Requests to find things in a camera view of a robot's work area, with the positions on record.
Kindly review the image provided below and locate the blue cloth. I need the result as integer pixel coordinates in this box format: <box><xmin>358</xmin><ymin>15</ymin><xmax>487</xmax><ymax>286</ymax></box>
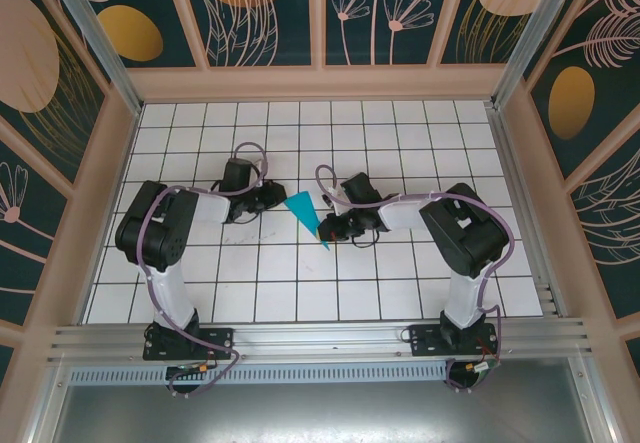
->
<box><xmin>283</xmin><ymin>191</ymin><xmax>332</xmax><ymax>253</ymax></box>

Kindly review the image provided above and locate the grey metal sheet panel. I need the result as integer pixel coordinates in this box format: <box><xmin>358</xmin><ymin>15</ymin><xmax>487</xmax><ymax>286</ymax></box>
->
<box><xmin>29</xmin><ymin>357</ymin><xmax>616</xmax><ymax>443</ymax></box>

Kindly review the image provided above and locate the small circuit board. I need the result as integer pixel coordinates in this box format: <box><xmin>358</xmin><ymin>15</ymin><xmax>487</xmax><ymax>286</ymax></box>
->
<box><xmin>462</xmin><ymin>359</ymin><xmax>502</xmax><ymax>379</ymax></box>
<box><xmin>167</xmin><ymin>361</ymin><xmax>217</xmax><ymax>380</ymax></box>

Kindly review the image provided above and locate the aluminium mounting rail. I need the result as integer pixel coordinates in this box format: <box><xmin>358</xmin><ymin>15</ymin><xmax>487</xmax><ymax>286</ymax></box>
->
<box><xmin>47</xmin><ymin>316</ymin><xmax>594</xmax><ymax>367</ymax></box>

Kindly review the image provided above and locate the grey slotted cable duct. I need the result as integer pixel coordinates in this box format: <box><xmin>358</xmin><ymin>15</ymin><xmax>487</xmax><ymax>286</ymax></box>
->
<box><xmin>64</xmin><ymin>362</ymin><xmax>451</xmax><ymax>384</ymax></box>

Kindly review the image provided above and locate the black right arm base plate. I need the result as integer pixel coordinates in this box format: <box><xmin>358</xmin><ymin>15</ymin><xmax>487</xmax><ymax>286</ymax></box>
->
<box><xmin>408</xmin><ymin>323</ymin><xmax>500</xmax><ymax>359</ymax></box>

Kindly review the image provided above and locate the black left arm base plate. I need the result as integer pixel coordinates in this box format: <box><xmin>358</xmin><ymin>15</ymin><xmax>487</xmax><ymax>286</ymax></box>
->
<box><xmin>143</xmin><ymin>327</ymin><xmax>236</xmax><ymax>362</ymax></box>

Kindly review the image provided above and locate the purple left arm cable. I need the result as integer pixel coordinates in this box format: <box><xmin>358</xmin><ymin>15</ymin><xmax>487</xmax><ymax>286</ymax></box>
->
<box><xmin>135</xmin><ymin>142</ymin><xmax>271</xmax><ymax>398</ymax></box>

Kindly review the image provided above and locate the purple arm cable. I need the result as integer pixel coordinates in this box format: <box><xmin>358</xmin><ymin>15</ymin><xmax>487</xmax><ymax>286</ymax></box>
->
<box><xmin>315</xmin><ymin>163</ymin><xmax>519</xmax><ymax>394</ymax></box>
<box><xmin>135</xmin><ymin>142</ymin><xmax>271</xmax><ymax>398</ymax></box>

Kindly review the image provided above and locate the aluminium side rail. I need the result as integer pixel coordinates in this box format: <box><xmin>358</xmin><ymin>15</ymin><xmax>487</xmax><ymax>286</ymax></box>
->
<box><xmin>487</xmin><ymin>102</ymin><xmax>571</xmax><ymax>319</ymax></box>

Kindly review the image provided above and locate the aluminium frame post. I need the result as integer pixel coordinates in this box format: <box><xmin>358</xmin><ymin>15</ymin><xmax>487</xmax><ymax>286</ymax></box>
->
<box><xmin>42</xmin><ymin>0</ymin><xmax>144</xmax><ymax>115</ymax></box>
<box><xmin>491</xmin><ymin>0</ymin><xmax>596</xmax><ymax>110</ymax></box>

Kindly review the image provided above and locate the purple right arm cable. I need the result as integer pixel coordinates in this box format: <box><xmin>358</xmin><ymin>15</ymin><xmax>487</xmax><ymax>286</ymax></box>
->
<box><xmin>315</xmin><ymin>163</ymin><xmax>519</xmax><ymax>394</ymax></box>

